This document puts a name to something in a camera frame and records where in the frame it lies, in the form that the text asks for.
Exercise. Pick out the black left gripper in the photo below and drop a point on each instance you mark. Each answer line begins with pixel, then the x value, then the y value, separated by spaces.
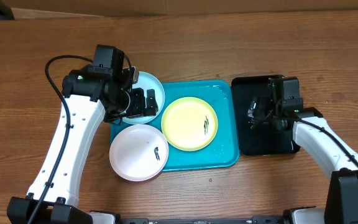
pixel 138 108

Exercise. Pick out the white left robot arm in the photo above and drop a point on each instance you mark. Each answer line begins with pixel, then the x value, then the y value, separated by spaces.
pixel 53 197

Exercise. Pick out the light blue plate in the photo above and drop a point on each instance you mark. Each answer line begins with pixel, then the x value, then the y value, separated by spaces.
pixel 147 81

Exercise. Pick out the teal plastic tray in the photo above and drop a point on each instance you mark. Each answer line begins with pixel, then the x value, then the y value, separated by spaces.
pixel 223 151

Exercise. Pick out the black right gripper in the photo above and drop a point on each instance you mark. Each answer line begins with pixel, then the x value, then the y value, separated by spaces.
pixel 253 106

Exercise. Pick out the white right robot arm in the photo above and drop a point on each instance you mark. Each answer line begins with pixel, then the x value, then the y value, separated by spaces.
pixel 337 160

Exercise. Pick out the yellow plate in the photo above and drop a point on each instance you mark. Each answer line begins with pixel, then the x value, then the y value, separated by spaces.
pixel 189 123

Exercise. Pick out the cardboard box wall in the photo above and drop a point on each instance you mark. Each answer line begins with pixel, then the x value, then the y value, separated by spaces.
pixel 179 7

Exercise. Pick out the black plastic water tray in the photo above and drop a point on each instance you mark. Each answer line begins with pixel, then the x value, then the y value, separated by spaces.
pixel 254 139

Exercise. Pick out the pink plate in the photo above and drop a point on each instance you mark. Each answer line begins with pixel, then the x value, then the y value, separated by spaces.
pixel 139 153

